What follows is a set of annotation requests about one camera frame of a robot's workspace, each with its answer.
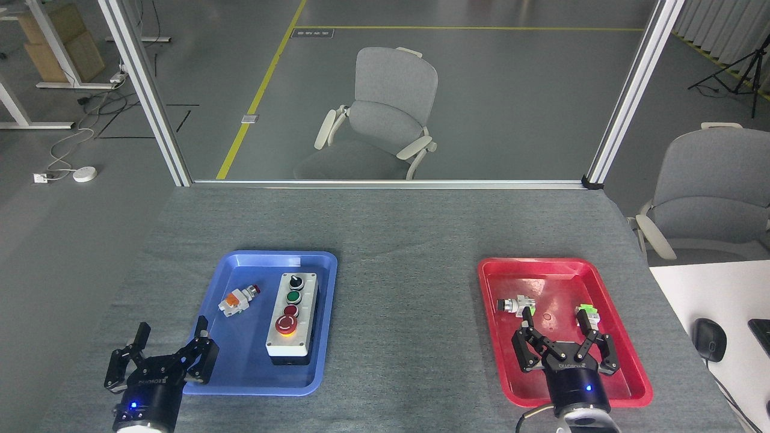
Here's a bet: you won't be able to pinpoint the white desk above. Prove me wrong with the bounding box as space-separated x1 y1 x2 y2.
648 260 770 433

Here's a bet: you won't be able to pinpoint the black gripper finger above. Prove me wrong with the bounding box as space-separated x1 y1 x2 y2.
104 322 151 393
576 310 620 376
512 307 557 373
179 316 220 385

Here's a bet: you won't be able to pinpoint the white desk frame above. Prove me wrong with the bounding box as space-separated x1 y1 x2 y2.
0 0 172 130

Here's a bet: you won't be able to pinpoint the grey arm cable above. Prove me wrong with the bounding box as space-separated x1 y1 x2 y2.
517 404 557 433

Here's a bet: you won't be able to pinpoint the white floor cable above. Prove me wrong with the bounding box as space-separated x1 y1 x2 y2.
47 108 97 178

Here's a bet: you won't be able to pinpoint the white curtain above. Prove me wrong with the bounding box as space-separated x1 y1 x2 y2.
671 0 770 100

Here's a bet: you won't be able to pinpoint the grey four-button control box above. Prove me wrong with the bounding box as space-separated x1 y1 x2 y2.
266 272 319 366

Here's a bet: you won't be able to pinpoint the black mouse cable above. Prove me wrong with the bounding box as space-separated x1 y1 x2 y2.
709 360 750 433

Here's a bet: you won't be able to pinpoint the grey office chair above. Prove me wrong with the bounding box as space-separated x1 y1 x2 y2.
627 122 770 267
293 47 438 180

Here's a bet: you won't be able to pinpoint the red push button switch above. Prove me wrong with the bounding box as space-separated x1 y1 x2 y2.
218 285 260 318

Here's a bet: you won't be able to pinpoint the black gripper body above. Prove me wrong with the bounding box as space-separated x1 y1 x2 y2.
113 355 188 430
543 344 612 417

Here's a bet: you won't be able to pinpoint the grey felt table cover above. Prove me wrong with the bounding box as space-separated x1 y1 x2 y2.
36 186 747 433

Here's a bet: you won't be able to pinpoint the black keyboard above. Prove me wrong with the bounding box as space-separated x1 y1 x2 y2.
748 319 770 357

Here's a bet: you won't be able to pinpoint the black tripod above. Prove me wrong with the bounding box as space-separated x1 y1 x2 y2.
688 33 770 118

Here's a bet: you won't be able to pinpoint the black selector switch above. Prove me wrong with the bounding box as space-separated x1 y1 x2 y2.
497 295 538 318

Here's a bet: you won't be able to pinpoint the red plastic tray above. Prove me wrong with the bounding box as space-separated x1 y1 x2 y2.
477 257 654 408

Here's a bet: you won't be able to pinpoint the brown cardboard box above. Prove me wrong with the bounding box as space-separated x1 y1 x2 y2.
17 3 106 84

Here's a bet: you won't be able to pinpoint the blue plastic tray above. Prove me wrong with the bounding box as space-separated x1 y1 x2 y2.
180 250 338 397

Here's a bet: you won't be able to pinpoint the silver aluminium post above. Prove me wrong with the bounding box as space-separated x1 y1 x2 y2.
582 0 686 190
98 0 193 187

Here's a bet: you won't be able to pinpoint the black computer mouse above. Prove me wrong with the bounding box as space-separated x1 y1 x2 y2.
691 318 727 363

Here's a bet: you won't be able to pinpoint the silver aluminium rail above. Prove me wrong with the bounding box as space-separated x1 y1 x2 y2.
191 179 587 190

